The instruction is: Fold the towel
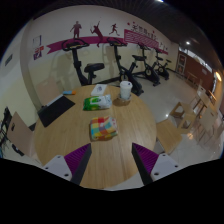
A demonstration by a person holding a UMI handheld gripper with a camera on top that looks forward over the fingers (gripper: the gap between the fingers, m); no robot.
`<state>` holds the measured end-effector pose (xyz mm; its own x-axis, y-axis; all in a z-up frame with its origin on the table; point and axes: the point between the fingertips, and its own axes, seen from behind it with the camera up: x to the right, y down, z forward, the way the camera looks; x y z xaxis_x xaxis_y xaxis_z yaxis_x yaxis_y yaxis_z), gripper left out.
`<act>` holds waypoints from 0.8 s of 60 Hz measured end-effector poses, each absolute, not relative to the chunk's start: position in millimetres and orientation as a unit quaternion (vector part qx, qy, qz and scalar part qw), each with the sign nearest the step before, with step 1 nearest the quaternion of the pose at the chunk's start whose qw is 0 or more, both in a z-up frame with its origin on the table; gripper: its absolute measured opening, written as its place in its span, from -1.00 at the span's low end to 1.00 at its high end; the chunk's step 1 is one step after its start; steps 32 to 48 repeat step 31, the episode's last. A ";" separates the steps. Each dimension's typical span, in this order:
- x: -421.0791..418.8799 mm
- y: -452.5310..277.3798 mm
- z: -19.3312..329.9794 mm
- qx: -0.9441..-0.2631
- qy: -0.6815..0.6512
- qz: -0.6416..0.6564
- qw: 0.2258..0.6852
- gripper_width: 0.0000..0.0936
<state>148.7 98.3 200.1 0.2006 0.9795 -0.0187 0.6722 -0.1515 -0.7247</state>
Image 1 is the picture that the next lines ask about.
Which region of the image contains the brown tape roll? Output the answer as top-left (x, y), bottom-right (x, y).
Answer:
top-left (116, 94), bottom-right (132, 107)

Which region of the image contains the black folio tablet case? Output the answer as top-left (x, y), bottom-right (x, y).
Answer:
top-left (36, 94), bottom-right (77, 129)

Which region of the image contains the group of wooden chairs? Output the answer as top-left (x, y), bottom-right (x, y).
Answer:
top-left (169, 83), bottom-right (224, 158)

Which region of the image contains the wall poster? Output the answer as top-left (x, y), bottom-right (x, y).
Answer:
top-left (32, 34), bottom-right (45, 61)

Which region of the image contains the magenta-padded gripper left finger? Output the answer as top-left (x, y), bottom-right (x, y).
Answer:
top-left (42, 143), bottom-right (93, 186)

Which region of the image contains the green wet wipes pack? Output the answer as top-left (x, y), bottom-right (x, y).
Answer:
top-left (82, 93), bottom-right (114, 112)

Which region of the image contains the white lidded cup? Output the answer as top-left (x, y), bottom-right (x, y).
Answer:
top-left (118, 80), bottom-right (134, 101)

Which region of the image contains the pale wooden chair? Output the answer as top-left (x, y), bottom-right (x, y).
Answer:
top-left (36, 77), bottom-right (63, 106)

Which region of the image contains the blue and orange tube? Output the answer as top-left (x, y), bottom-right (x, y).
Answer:
top-left (62, 89), bottom-right (77, 96)

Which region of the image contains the white tissue pack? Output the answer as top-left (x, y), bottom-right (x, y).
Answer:
top-left (90, 83), bottom-right (110, 97)

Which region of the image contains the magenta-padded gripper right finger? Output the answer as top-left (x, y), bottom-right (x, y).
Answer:
top-left (131, 142), bottom-right (183, 186)

